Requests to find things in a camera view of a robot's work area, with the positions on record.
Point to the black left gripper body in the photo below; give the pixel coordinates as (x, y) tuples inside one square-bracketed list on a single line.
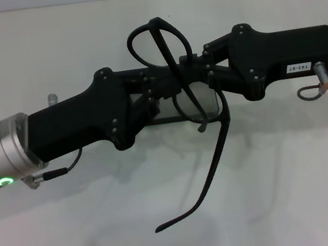
[(73, 124)]

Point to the black thin-frame glasses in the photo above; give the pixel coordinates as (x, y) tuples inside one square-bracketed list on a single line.
[(168, 54)]

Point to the black glasses case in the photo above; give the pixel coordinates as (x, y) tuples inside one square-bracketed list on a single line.
[(206, 97)]

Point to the white numbered sticker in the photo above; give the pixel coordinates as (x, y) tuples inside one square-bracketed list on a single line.
[(298, 67)]

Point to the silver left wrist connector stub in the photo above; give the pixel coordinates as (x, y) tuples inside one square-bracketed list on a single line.
[(53, 99)]

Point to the silver right wrist connector stub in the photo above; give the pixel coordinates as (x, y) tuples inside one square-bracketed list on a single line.
[(323, 74)]

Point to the silver wrist connector stub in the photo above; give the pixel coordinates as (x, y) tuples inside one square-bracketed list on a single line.
[(323, 74), (53, 99)]

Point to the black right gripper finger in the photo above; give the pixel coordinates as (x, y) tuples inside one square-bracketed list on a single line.
[(217, 47), (222, 76)]

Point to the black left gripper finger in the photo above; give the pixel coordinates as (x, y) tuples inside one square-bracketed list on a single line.
[(151, 81), (146, 110)]

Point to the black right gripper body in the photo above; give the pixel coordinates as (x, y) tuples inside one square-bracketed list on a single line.
[(280, 51)]

